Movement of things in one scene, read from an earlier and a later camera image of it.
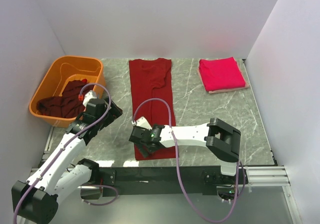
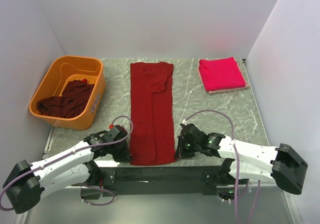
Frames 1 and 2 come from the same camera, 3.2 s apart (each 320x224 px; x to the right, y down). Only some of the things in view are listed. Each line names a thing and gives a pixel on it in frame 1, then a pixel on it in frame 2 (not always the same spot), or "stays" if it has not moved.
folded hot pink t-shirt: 221,74 stays
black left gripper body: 113,114 to 119,151
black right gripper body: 143,150 to 187,149
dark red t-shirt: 151,79 stays
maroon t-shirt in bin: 66,106 stays
